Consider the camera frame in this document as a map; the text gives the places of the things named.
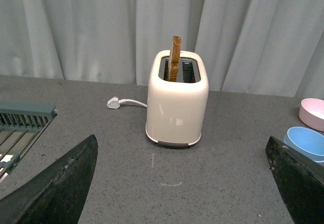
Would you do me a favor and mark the light blue plastic cup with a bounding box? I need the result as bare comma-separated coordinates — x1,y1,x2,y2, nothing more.
287,127,323,157

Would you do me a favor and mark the white power plug cable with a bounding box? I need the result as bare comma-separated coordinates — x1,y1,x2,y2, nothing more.
106,96,148,109

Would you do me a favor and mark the pink plastic bowl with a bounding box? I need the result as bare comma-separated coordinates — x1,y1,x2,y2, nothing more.
299,98,323,132

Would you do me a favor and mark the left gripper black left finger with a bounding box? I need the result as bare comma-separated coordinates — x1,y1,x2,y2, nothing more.
1,135,98,223

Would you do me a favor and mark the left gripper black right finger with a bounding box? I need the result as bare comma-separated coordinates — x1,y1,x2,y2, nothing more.
265,136,323,223

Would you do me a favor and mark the green dish rack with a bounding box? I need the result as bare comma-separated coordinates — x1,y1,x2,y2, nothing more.
1,101,57,181

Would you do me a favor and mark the toasted bread slice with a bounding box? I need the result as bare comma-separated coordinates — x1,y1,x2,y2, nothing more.
168,36,182,82

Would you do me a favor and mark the cream white toaster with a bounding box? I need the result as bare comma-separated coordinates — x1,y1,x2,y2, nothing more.
145,50,209,147

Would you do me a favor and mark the grey white curtain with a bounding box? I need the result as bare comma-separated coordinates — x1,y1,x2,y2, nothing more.
1,0,323,98

